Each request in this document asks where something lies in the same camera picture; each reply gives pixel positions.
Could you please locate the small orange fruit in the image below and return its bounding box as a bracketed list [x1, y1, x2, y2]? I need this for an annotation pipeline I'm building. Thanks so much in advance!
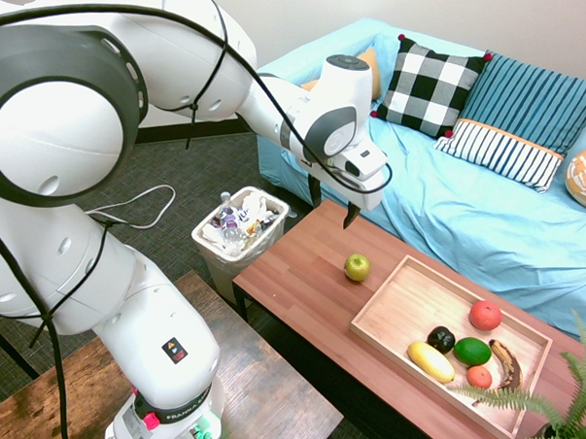
[465, 364, 494, 390]

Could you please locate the black metal stand leg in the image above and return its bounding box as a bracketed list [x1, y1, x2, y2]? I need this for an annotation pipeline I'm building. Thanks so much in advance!
[0, 311, 43, 381]

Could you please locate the yellow oblong fruit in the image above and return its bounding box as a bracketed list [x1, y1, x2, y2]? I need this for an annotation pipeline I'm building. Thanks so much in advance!
[405, 341, 458, 385]

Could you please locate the sofa with blue cover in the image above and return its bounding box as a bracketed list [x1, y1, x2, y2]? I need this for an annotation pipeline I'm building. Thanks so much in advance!
[246, 12, 586, 340]

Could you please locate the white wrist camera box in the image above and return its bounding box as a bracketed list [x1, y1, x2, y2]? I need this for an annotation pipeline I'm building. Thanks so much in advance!
[339, 144, 391, 186]

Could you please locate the green lime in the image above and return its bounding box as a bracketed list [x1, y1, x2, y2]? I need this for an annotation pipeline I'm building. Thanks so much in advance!
[452, 335, 493, 368]

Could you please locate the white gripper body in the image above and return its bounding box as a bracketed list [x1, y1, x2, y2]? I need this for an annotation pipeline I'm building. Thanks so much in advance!
[300, 153, 388, 214]

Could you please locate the light wooden tray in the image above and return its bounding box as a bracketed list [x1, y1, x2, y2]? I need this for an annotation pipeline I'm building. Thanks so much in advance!
[345, 252, 558, 439]

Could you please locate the dark rustic wooden table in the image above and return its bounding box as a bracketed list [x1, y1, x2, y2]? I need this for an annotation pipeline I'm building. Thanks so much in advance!
[0, 260, 351, 439]

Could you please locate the plain orange pillow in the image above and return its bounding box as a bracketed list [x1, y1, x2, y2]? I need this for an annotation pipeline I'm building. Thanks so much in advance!
[299, 44, 384, 102]

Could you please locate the white trash bin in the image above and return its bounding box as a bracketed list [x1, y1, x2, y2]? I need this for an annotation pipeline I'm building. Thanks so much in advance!
[188, 183, 293, 308]

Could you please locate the reddish wooden coffee table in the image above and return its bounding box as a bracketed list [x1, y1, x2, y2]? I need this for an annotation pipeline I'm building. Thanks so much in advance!
[224, 194, 586, 439]

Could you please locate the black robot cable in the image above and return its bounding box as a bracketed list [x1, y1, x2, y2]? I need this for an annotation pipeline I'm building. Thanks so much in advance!
[0, 0, 401, 439]

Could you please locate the clear plastic bottle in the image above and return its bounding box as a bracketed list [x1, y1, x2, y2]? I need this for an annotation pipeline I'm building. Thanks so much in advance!
[221, 211, 250, 244]

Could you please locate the brown spotted banana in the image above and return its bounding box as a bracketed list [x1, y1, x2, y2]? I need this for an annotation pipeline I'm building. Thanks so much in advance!
[487, 338, 526, 391]

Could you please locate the blue striped pillow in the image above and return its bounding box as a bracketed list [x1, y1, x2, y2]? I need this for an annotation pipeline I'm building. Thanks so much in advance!
[454, 50, 586, 158]

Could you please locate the white navy striped pillow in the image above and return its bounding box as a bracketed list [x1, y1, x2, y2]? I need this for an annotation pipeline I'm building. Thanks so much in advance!
[431, 117, 567, 195]

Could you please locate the white floor cable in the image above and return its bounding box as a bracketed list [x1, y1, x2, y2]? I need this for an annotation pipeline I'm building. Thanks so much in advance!
[86, 181, 178, 232]

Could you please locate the green apple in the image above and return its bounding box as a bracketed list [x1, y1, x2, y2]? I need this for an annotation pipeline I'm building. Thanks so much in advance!
[343, 253, 372, 283]

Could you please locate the black dark fruit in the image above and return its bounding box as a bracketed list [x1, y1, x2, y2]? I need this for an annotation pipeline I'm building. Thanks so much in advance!
[426, 324, 458, 355]

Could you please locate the white crumpled plastic bag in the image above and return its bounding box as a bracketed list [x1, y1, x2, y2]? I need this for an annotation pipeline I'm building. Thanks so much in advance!
[237, 190, 277, 225]

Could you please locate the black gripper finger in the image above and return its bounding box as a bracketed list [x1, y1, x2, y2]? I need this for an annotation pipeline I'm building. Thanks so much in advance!
[341, 200, 362, 231]
[306, 174, 324, 208]

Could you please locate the black white checkered pillow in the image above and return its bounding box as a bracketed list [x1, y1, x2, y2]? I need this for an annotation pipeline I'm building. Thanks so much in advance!
[368, 31, 495, 142]

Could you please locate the red round fruit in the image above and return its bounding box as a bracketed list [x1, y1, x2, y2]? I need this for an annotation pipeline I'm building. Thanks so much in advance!
[467, 299, 503, 332]

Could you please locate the green fern plant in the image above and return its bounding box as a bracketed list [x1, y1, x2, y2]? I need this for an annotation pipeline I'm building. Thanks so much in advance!
[446, 303, 586, 439]

